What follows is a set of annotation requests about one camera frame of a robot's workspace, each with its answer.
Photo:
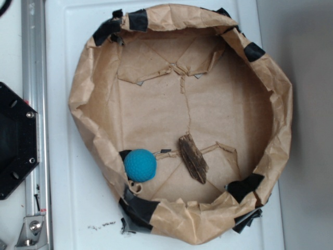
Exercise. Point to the blue dimpled ball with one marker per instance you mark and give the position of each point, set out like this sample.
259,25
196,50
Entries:
140,165

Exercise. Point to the brown paper bag bin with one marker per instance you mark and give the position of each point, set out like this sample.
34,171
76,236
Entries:
146,78

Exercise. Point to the dark brown wood piece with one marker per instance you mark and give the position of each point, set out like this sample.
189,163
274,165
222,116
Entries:
193,159

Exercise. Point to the white plastic tray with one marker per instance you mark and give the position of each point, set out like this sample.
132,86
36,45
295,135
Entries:
85,213

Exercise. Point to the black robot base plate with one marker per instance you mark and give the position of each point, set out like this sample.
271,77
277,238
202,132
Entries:
18,140

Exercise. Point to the metal corner bracket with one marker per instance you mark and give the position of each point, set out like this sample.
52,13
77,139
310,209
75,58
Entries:
33,233

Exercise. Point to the aluminium extrusion rail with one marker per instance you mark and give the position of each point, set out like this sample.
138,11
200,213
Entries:
37,183

